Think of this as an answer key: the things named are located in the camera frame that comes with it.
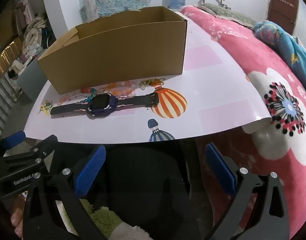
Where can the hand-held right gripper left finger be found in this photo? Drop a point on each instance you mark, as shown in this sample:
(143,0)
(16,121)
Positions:
(89,172)

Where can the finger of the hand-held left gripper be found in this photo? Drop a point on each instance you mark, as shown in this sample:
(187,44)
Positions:
(40,148)
(14,138)

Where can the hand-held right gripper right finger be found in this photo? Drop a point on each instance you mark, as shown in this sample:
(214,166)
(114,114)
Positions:
(220,170)

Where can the dark blue smartwatch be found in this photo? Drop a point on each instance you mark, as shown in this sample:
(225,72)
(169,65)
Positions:
(102,102)

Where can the gold dangle earring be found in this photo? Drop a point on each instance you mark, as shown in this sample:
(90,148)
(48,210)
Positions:
(146,82)

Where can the brown cardboard box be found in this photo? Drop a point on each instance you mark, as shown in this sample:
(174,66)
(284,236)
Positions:
(112,55)

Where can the green fluffy garment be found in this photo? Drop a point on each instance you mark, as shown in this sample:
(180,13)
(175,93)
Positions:
(105,217)

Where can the metal railing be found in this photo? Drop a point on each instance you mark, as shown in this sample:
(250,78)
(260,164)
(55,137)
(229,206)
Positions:
(2,80)

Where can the pink printed table cover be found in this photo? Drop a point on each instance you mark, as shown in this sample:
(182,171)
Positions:
(213,92)

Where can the pile of clothes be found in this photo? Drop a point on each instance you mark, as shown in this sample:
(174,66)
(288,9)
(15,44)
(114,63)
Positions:
(36,35)

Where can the hanging pink clothes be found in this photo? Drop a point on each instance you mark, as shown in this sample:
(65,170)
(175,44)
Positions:
(24,15)

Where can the pink floral blanket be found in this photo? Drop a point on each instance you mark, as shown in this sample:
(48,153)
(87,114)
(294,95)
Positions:
(243,45)

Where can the blue floral quilt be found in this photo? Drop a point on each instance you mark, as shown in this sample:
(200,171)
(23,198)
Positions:
(285,42)

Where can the grey blanket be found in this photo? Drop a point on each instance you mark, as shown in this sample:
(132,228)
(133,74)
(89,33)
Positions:
(225,13)

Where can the brown door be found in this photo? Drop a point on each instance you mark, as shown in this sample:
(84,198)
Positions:
(283,5)

